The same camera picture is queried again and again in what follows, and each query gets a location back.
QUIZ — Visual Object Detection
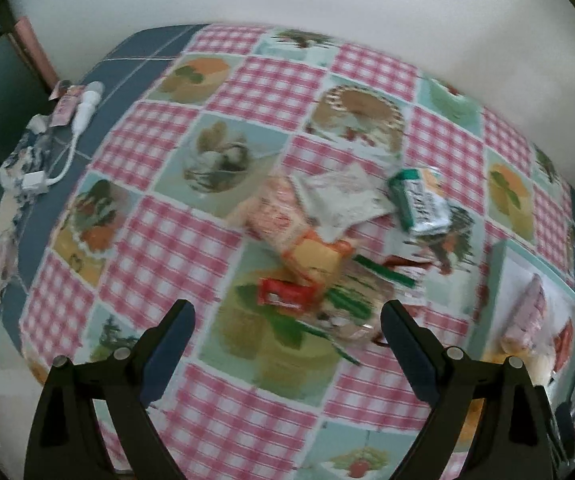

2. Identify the white cable adapter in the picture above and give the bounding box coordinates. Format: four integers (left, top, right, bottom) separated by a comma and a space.
22, 81, 105, 193

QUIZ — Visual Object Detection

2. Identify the green clear snack packet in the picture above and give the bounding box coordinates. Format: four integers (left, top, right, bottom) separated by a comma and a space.
317, 255, 418, 346

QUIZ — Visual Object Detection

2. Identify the mint-rimmed white box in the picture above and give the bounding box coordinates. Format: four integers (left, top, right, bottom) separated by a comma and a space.
467, 239, 575, 386

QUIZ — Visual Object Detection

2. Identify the pink snack packet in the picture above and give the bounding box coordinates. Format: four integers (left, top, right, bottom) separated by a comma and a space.
500, 275, 548, 351

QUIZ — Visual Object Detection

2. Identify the clear bun packet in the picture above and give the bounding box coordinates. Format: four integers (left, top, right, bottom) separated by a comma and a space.
530, 345, 558, 386

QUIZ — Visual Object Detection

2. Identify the small red snack packet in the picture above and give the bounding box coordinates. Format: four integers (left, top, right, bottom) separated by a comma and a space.
256, 277, 321, 313

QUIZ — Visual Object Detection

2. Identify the floral cloth pouch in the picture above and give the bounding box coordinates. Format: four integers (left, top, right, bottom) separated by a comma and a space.
0, 115, 75, 196

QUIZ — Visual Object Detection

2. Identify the peach snack packet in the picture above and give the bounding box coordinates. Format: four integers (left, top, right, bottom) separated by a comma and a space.
240, 175, 318, 256

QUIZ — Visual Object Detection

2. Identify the small pink sachet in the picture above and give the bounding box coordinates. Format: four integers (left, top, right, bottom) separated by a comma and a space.
50, 80, 85, 128

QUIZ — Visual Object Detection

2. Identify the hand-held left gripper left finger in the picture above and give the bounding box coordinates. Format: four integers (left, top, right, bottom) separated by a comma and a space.
23, 299, 196, 480

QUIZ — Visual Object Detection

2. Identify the green white snack packet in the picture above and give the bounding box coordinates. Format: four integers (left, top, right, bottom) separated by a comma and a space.
386, 167, 453, 235

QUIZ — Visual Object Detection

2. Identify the large red snack packet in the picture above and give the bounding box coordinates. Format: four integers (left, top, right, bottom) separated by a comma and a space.
550, 317, 575, 373

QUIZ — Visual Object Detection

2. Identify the pink checkered tablecloth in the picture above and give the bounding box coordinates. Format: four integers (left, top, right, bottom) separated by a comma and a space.
17, 22, 575, 480

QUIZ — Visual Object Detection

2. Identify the orange snack packet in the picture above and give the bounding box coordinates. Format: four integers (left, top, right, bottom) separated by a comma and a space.
280, 230, 355, 286

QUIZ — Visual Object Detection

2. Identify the reddish wooden bar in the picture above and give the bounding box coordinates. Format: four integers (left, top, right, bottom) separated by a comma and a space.
11, 16, 60, 93

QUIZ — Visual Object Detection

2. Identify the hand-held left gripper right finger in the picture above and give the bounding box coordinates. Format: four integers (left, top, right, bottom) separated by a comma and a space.
381, 299, 553, 480

